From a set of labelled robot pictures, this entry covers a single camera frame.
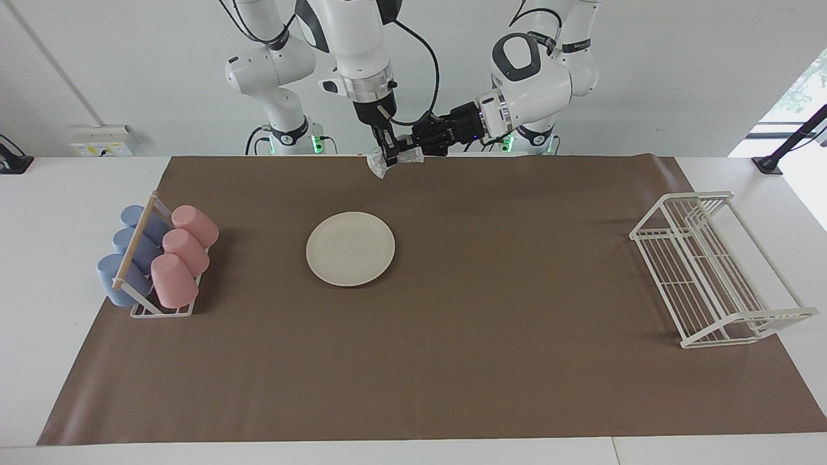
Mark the white wall socket box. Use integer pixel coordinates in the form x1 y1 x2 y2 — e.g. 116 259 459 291
70 125 138 157

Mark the brown table mat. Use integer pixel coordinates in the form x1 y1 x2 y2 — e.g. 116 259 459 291
37 154 827 446

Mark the bright window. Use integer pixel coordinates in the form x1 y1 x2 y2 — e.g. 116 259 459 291
729 48 827 159

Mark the cream round plate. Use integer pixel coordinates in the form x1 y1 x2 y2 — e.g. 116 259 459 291
306 211 396 287

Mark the cup rack with wooden rod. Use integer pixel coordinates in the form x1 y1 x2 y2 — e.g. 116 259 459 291
112 191 207 318

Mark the white wire dish rack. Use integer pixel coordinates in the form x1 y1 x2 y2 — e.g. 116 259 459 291
629 191 819 349

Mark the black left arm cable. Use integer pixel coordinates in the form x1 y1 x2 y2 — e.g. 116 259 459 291
509 0 569 49

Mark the pink plastic cup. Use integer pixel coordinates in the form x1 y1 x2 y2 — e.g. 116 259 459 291
162 229 211 275
171 205 220 248
151 253 200 309

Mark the blue plastic cup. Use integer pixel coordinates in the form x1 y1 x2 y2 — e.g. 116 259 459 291
113 227 162 273
97 253 156 307
120 205 172 245

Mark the black desk clamp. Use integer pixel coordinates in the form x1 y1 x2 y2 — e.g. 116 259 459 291
0 134 34 175

